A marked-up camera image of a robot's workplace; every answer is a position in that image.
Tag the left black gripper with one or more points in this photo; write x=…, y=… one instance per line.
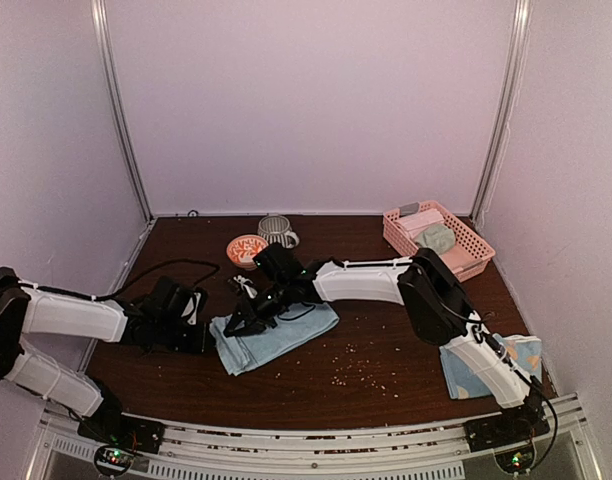
x=199, y=343

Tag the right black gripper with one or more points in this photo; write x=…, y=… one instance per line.
x=253, y=320

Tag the light blue towel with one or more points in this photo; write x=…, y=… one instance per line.
x=300, y=324

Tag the pink plastic basket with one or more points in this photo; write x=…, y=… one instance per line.
x=468, y=258

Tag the blue patterned towel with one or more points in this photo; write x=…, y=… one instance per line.
x=471, y=373

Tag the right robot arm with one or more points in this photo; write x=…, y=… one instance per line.
x=440, y=313

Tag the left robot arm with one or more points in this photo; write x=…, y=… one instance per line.
x=29, y=308

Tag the striped ceramic mug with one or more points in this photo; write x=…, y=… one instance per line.
x=278, y=229

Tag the red patterned bowl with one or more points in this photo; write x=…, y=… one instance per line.
x=242, y=250

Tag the pink folded towel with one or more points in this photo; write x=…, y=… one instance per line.
x=419, y=221

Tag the grey green rolled towel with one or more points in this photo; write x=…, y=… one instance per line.
x=438, y=238

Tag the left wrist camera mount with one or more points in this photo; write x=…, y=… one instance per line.
x=194, y=307

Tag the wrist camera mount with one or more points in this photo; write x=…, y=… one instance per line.
x=242, y=285
x=194, y=307

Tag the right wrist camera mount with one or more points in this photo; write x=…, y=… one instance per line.
x=242, y=285

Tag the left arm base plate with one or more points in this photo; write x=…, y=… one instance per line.
x=111, y=426

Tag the front aluminium rail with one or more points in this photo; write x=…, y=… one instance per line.
x=438, y=450

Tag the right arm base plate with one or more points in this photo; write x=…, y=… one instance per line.
x=502, y=430

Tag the left aluminium frame post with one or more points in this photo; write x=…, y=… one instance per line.
x=102, y=32

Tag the aluminium frame post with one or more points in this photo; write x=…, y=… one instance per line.
x=102, y=32
x=512, y=76

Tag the right aluminium frame post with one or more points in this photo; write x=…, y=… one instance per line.
x=512, y=76

